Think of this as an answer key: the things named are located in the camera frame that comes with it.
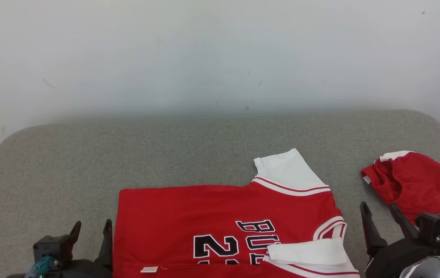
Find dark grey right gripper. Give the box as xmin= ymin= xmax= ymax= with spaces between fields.
xmin=360 ymin=201 xmax=440 ymax=278

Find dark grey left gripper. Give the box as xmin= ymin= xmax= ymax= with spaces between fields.
xmin=50 ymin=219 xmax=113 ymax=278

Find red shorts with white trim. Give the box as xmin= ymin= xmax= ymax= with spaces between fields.
xmin=360 ymin=151 xmax=440 ymax=231

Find red Bulls jersey white sleeves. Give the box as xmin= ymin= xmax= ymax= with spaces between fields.
xmin=112 ymin=148 xmax=361 ymax=278

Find left black cable teal plug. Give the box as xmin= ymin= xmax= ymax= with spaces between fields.
xmin=25 ymin=255 xmax=59 ymax=278

